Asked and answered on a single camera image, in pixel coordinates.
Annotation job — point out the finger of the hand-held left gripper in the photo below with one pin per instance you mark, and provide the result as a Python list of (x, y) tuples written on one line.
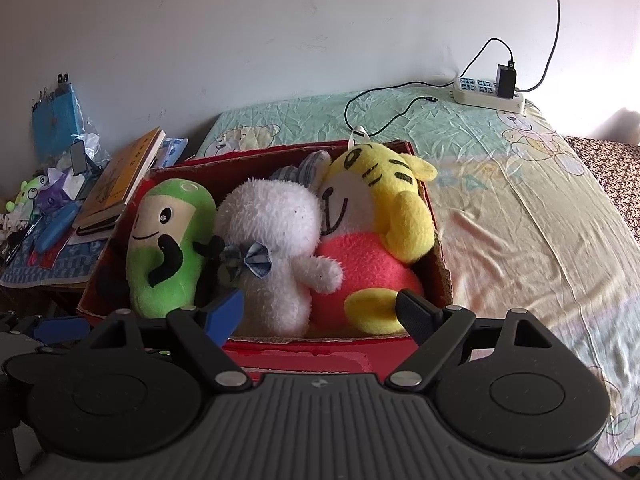
[(60, 329)]

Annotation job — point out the green bean plush toy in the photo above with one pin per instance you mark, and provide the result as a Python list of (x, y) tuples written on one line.
[(160, 240)]

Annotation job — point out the clear plastic bag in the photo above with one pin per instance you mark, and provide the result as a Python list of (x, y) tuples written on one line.
[(90, 152)]

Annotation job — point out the yellow tiger plush toy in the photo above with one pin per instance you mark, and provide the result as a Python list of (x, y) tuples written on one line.
[(370, 260)]

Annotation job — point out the yellow book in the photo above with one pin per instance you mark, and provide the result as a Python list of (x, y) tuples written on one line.
[(127, 170)]

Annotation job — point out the blue plastic-wrapped package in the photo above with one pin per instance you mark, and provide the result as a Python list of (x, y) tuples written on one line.
[(55, 120)]

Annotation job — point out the pastel bear print bed sheet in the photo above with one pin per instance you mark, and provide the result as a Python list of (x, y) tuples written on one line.
[(500, 220)]

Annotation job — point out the black notebook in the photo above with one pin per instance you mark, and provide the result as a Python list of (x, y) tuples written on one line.
[(97, 225)]

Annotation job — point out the grey striped cloth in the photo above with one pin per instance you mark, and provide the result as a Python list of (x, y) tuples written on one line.
[(305, 167)]

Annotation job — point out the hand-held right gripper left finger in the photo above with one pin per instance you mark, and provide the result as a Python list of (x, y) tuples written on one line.
[(227, 314)]

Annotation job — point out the white power strip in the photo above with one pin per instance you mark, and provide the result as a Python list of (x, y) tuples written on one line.
[(482, 92)]

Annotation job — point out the white plush toy blue bow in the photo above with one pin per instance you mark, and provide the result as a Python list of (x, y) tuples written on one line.
[(270, 230)]

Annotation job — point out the red cardboard box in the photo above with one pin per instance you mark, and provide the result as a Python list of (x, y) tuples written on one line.
[(310, 357)]

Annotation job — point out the purple toy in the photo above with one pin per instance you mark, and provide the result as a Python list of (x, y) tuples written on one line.
[(52, 190)]

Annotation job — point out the blue pencil case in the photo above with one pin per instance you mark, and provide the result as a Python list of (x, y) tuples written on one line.
[(57, 225)]

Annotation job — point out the black charger plug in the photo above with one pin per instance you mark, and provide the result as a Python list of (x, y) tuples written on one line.
[(506, 82)]

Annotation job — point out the blue printed packet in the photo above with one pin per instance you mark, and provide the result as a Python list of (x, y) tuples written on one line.
[(174, 150)]

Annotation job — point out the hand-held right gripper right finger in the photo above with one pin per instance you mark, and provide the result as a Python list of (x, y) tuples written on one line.
[(415, 312)]

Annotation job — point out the blue checked cloth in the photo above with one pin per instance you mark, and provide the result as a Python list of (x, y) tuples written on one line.
[(55, 265)]

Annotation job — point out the patterned brown pillow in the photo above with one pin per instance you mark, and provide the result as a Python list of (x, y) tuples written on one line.
[(612, 175)]

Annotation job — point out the small green frog toy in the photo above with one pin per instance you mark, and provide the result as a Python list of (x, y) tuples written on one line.
[(27, 192)]

